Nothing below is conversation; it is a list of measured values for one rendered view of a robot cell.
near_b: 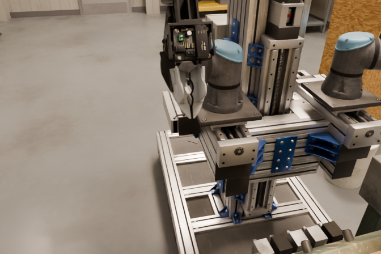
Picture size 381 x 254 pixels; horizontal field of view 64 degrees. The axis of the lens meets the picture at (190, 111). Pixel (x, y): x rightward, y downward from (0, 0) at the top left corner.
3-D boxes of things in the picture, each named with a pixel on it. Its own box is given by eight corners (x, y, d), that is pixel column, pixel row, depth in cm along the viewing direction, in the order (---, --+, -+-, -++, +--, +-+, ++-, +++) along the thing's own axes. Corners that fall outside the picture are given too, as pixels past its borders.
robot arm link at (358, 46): (327, 61, 123) (336, 28, 117) (364, 64, 121) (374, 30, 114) (333, 72, 113) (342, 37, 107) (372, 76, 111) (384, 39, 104)
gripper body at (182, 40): (169, 63, 45) (161, -19, 45) (163, 68, 54) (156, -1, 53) (218, 59, 47) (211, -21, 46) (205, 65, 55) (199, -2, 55)
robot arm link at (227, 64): (242, 87, 103) (246, 48, 96) (203, 86, 103) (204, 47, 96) (238, 72, 113) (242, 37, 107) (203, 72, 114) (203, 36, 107)
